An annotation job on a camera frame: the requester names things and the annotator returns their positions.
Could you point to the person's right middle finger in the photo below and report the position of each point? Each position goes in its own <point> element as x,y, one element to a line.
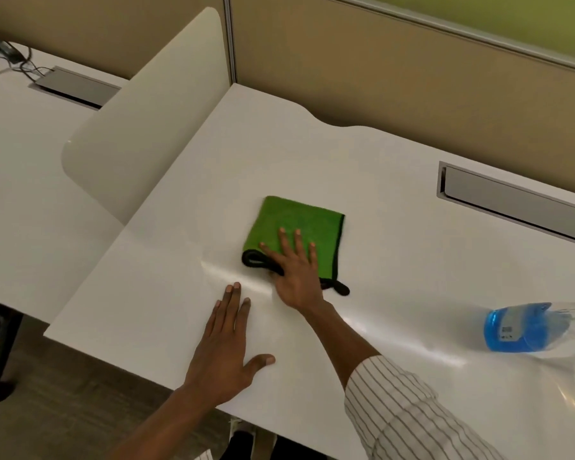
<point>284,244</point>

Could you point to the grey metal partition post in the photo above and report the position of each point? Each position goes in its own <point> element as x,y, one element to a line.
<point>230,38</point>

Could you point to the person's left middle finger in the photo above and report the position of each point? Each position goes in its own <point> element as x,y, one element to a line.
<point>231,308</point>

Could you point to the person's right hand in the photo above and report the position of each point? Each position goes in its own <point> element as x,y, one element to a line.
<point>297,277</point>

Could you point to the person's left hand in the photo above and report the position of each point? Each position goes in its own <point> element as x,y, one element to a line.
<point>223,359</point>

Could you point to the green black-edged microfiber cloth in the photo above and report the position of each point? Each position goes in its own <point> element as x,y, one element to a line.
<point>292,220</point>

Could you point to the clear bottle with blue liquid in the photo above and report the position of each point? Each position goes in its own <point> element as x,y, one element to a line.
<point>517,328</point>

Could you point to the person's left forearm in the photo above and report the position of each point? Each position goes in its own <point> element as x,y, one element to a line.
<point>172,421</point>

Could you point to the white desk divider panel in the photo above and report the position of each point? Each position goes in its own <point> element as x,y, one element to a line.
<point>143,114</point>

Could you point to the person's right forearm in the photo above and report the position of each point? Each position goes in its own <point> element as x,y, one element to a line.
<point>340,340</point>

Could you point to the black desk leg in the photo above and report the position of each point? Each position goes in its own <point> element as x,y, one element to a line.
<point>0,349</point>

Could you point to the person's dark trouser leg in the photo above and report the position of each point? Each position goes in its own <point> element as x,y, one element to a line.
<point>287,447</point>

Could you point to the person's right little finger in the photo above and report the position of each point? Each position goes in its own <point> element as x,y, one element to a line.
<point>313,256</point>

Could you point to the green glass partition panel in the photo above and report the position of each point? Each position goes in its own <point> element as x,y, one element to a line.
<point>484,14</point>

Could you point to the white striped shirt sleeve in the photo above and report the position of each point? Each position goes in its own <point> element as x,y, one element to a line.
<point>402,416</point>

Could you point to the person's left thumb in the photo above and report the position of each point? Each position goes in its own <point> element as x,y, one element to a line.
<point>260,363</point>

